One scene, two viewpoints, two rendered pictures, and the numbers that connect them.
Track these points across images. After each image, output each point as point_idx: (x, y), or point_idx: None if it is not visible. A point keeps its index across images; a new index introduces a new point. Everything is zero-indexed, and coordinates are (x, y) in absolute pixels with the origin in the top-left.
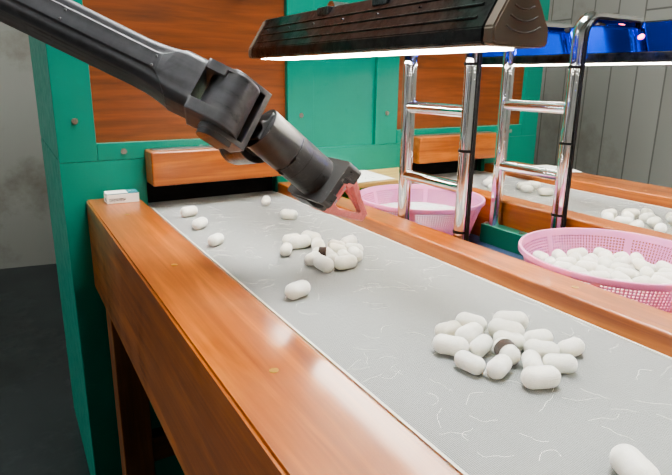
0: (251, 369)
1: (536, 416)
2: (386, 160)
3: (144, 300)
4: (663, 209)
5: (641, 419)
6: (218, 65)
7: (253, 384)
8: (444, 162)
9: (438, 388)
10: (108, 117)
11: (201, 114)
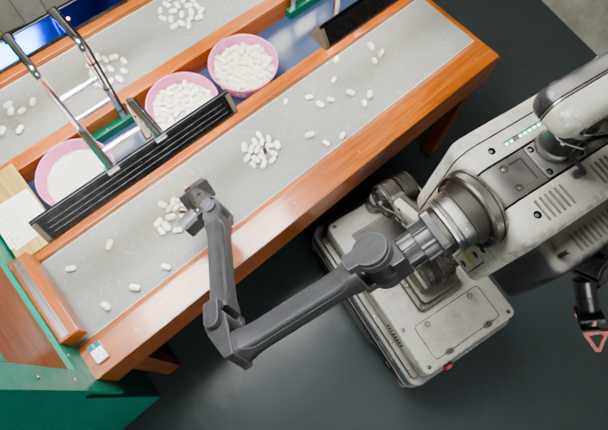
0: (294, 208)
1: (290, 148)
2: None
3: (237, 269)
4: (71, 52)
5: (287, 128)
6: (220, 208)
7: (301, 205)
8: None
9: (282, 168)
10: (56, 363)
11: (232, 218)
